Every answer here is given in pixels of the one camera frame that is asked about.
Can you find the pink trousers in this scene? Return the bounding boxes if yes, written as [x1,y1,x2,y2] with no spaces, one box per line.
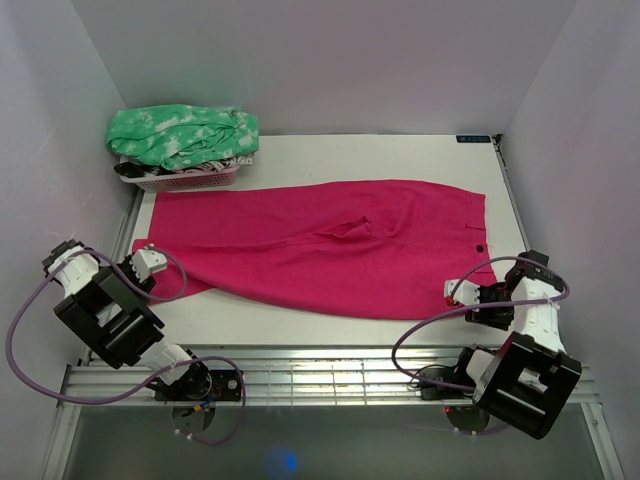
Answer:
[134,180,496,320]

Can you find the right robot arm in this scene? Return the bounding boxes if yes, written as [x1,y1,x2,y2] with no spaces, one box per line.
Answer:
[444,250,582,439]

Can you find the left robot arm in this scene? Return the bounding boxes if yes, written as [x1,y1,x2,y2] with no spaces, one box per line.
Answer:
[42,240,213,401]

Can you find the white plastic basket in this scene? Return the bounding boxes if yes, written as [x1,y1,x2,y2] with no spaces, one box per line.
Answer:
[114,162,240,193]

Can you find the black white clothes in basket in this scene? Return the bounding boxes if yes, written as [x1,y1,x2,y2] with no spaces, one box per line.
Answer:
[114,154,254,178]

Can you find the green white patterned garment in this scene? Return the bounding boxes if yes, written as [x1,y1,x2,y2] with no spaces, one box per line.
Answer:
[106,104,259,171]

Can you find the blue table label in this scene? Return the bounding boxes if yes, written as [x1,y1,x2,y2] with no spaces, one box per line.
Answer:
[456,135,492,144]

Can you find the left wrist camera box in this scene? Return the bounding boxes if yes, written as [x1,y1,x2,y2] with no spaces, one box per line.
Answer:
[130,246,168,282]

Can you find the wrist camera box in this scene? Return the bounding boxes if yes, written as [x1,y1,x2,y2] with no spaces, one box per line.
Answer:
[444,279,480,307]
[130,246,168,282]

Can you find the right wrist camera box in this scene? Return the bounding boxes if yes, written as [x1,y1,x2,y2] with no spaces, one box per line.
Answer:
[444,279,480,307]

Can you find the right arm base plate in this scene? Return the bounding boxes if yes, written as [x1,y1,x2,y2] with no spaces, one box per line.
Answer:
[408,365,475,401]

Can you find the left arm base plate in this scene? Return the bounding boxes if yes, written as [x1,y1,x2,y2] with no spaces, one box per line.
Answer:
[150,369,242,403]

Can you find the aluminium front rail frame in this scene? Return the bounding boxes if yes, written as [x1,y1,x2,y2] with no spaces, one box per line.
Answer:
[43,182,625,479]

